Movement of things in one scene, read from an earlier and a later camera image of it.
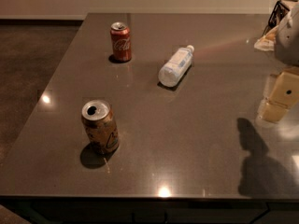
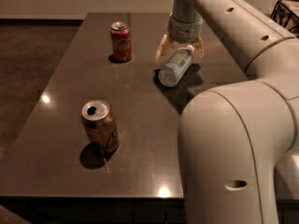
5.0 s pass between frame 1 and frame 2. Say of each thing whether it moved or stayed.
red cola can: stayed
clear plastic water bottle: stayed
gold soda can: stayed
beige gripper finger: moved
